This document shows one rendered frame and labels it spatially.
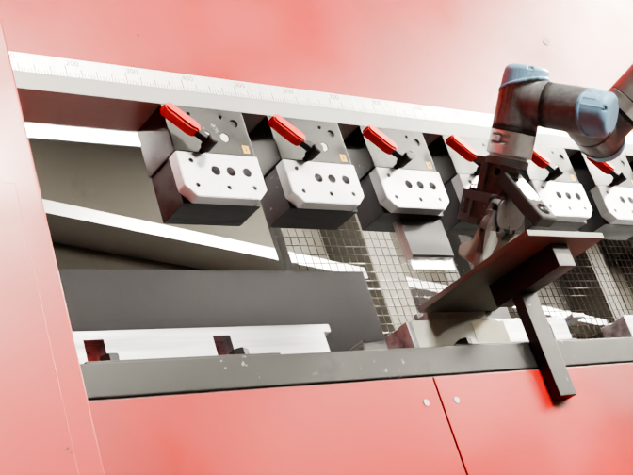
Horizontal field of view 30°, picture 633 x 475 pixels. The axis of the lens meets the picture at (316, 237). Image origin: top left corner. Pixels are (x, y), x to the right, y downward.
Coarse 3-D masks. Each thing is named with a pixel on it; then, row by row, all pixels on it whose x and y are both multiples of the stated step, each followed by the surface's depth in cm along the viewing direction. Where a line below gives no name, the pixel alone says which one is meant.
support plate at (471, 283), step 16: (512, 240) 178; (528, 240) 178; (544, 240) 180; (560, 240) 182; (576, 240) 184; (592, 240) 186; (496, 256) 180; (512, 256) 182; (528, 256) 184; (480, 272) 184; (496, 272) 186; (448, 288) 188; (464, 288) 189; (480, 288) 191; (432, 304) 191; (448, 304) 194; (464, 304) 196; (480, 304) 199
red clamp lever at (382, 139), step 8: (368, 128) 199; (376, 128) 200; (368, 136) 200; (376, 136) 200; (384, 136) 200; (376, 144) 201; (384, 144) 200; (392, 144) 200; (384, 152) 202; (392, 152) 201; (400, 152) 202; (408, 152) 201; (400, 160) 202; (408, 160) 201
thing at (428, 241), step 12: (396, 228) 204; (408, 228) 203; (420, 228) 205; (432, 228) 207; (408, 240) 202; (420, 240) 203; (432, 240) 205; (444, 240) 207; (408, 252) 201; (420, 252) 202; (432, 252) 204; (444, 252) 206; (420, 264) 202; (432, 264) 204; (444, 264) 205
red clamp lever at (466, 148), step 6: (450, 138) 212; (456, 138) 212; (450, 144) 213; (456, 144) 212; (462, 144) 212; (468, 144) 213; (456, 150) 213; (462, 150) 213; (468, 150) 213; (474, 150) 213; (468, 156) 213; (474, 156) 213; (474, 162) 214
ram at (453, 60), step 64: (0, 0) 171; (64, 0) 178; (128, 0) 187; (192, 0) 196; (256, 0) 205; (320, 0) 216; (384, 0) 228; (448, 0) 242; (512, 0) 257; (576, 0) 274; (128, 64) 180; (192, 64) 188; (256, 64) 197; (320, 64) 207; (384, 64) 218; (448, 64) 230; (576, 64) 259; (128, 128) 183; (448, 128) 219
